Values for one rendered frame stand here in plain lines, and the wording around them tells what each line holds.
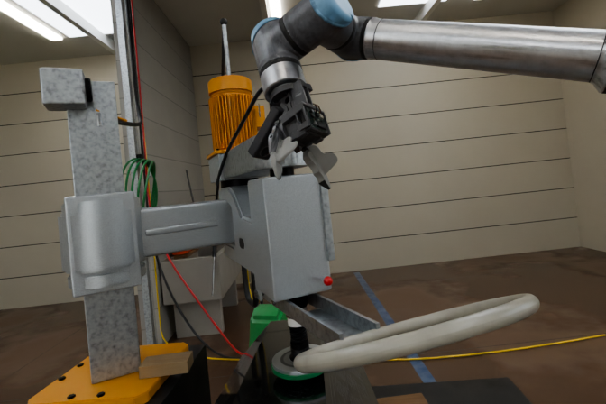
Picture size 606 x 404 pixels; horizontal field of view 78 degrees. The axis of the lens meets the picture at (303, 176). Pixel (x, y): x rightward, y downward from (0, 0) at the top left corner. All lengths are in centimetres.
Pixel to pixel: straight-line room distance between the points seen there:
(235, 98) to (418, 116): 494
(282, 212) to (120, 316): 92
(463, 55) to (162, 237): 146
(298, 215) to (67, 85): 107
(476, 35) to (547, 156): 673
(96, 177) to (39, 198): 570
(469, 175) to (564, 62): 607
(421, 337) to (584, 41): 54
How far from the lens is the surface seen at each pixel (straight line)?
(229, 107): 196
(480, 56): 79
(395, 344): 61
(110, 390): 185
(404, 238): 649
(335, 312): 126
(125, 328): 189
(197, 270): 418
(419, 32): 82
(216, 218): 188
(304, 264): 131
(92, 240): 175
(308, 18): 77
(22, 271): 777
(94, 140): 183
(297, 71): 77
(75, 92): 178
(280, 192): 126
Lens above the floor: 151
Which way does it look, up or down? 1 degrees up
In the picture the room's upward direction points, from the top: 6 degrees counter-clockwise
